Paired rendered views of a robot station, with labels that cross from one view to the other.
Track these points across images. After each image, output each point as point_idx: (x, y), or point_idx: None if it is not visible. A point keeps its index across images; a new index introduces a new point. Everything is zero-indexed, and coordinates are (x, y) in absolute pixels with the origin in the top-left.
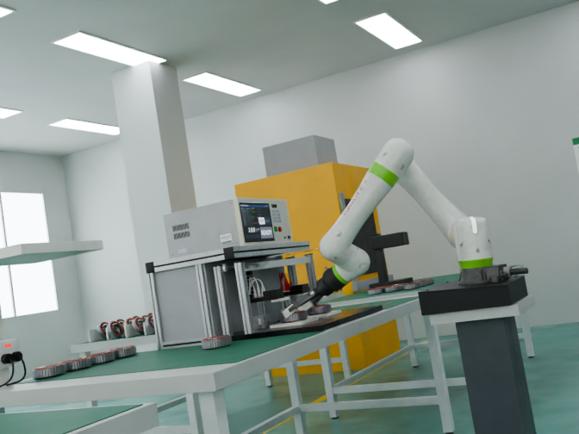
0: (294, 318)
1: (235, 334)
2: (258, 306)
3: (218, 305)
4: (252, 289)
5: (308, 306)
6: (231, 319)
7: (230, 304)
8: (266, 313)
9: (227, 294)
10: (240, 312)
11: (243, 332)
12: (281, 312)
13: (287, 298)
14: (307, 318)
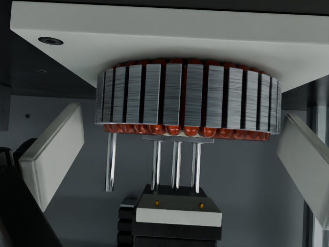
0: (279, 99)
1: (305, 105)
2: (199, 175)
3: (278, 195)
4: (82, 208)
5: (56, 144)
6: (226, 146)
7: (217, 186)
8: (28, 127)
9: (222, 215)
10: (171, 156)
11: (281, 102)
12: (7, 122)
13: (158, 217)
14: (68, 61)
